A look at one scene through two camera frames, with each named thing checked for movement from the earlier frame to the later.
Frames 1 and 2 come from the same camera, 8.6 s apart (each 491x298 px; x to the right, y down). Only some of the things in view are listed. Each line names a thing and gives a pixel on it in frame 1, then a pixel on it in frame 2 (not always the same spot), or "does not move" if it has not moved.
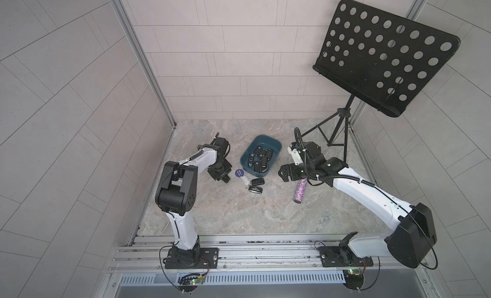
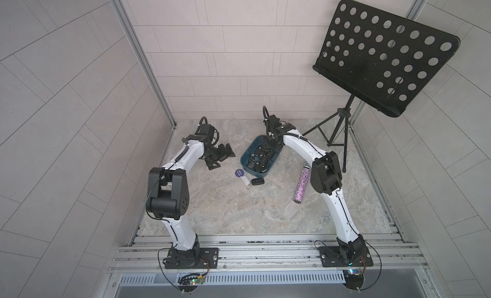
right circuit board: (354, 278) does not move
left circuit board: (189, 284) does not move
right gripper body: (305, 170) to (272, 142)
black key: (259, 181) does not move
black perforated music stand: (383, 59) does not move
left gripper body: (219, 171) to (217, 154)
